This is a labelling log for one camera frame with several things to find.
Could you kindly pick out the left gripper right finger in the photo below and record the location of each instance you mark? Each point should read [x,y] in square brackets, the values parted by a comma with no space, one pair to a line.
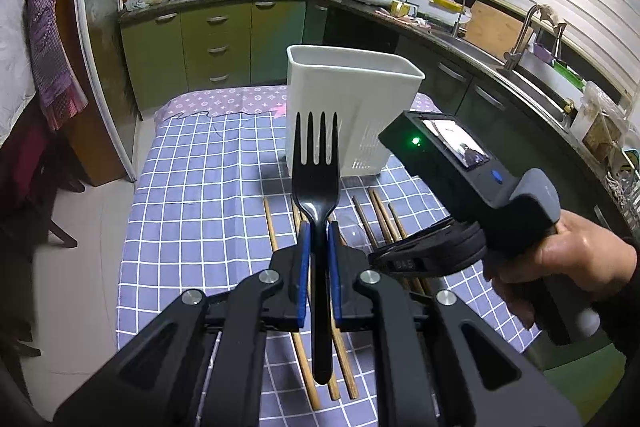
[409,338]

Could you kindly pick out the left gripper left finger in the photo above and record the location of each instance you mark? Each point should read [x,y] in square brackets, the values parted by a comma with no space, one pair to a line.
[271,300]

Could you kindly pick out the dark wooden chopstick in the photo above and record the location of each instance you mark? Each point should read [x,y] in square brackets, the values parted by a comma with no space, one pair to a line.
[365,224]

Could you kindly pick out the black plastic fork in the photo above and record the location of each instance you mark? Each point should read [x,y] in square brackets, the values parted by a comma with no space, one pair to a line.
[316,189]

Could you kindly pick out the green kitchen cabinets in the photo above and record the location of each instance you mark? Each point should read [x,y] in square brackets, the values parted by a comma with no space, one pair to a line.
[224,45]

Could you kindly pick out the right hand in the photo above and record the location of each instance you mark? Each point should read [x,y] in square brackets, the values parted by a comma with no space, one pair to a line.
[594,258]

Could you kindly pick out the blue checkered tablecloth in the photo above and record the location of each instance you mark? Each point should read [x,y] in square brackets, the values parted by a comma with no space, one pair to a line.
[197,221]

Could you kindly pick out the steel sink faucet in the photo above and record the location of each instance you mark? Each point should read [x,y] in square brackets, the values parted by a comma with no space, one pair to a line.
[531,27]

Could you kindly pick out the white plastic utensil holder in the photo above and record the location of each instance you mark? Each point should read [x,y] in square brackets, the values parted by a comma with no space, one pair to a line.
[365,90]

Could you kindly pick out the wooden cutting board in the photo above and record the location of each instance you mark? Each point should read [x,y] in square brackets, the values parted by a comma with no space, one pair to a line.
[492,30]

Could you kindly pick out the yellow mug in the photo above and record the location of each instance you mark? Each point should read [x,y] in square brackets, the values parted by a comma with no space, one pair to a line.
[403,9]

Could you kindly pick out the purple checkered apron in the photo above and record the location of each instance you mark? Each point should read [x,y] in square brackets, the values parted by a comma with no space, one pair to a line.
[60,94]

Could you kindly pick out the white hanging cloth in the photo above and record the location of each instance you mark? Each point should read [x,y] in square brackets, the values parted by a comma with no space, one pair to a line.
[17,87]

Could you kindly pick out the glass sliding door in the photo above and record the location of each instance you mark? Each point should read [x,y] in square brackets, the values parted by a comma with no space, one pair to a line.
[104,59]

